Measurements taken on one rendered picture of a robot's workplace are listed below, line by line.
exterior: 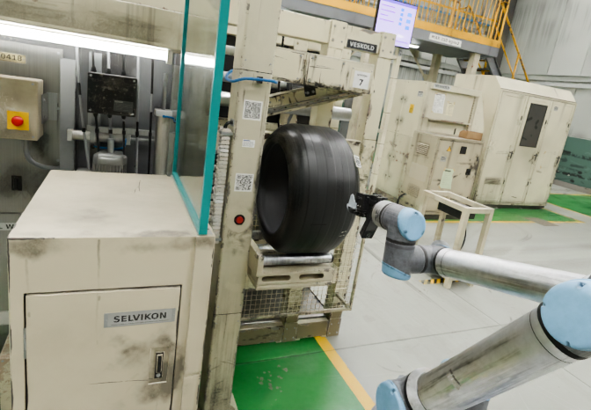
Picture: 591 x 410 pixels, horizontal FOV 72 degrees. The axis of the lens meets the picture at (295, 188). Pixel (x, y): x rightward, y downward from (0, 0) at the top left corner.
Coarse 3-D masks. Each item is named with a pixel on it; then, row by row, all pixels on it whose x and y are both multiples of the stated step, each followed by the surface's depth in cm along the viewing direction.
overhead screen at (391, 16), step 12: (384, 0) 511; (396, 0) 518; (384, 12) 516; (396, 12) 522; (408, 12) 529; (384, 24) 520; (396, 24) 527; (408, 24) 534; (408, 36) 539; (408, 48) 544
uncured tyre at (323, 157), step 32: (288, 128) 170; (320, 128) 173; (288, 160) 161; (320, 160) 158; (352, 160) 165; (288, 192) 160; (320, 192) 156; (352, 192) 161; (288, 224) 160; (352, 224) 170
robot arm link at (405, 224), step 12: (396, 204) 127; (384, 216) 125; (396, 216) 121; (408, 216) 118; (420, 216) 119; (384, 228) 127; (396, 228) 120; (408, 228) 118; (420, 228) 120; (408, 240) 120
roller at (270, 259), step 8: (272, 256) 171; (280, 256) 172; (288, 256) 174; (296, 256) 175; (304, 256) 177; (312, 256) 178; (320, 256) 180; (328, 256) 181; (264, 264) 169; (272, 264) 171; (280, 264) 172; (288, 264) 174
